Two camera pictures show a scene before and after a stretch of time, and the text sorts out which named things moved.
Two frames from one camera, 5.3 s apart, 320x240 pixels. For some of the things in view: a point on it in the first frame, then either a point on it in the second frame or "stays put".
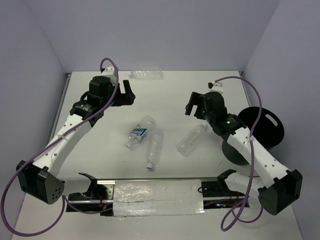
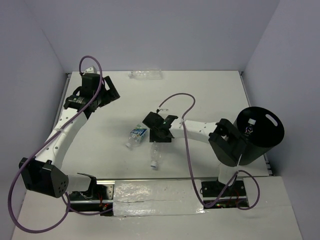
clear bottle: x=186 y=145 → x=249 y=128
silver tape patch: x=139 y=198 stays put
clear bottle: x=146 y=74 stays put
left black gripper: x=125 y=99 → x=111 y=94
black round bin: x=269 y=131 stays put
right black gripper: x=196 y=99 → x=153 y=137
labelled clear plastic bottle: x=140 y=132 stays put
